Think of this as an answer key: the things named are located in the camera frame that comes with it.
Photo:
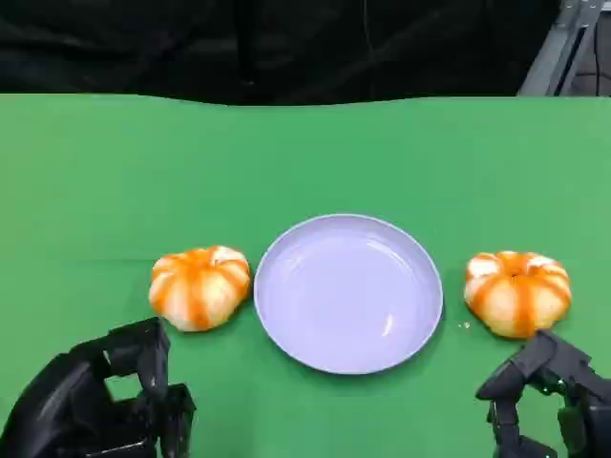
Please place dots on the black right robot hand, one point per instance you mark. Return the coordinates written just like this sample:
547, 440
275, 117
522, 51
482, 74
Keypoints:
544, 355

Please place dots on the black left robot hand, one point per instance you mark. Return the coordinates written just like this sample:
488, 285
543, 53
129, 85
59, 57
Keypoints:
62, 415

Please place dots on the orange and white bread roll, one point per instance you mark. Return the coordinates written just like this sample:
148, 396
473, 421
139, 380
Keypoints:
195, 291
515, 296

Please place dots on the lilac plate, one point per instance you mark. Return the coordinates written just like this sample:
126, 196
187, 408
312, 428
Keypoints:
348, 296

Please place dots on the green table cloth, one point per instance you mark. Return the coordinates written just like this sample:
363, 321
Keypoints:
334, 157

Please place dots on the black backdrop curtain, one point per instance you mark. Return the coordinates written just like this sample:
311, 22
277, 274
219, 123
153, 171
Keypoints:
191, 43

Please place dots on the grey metal frame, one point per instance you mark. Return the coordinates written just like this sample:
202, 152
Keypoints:
554, 52

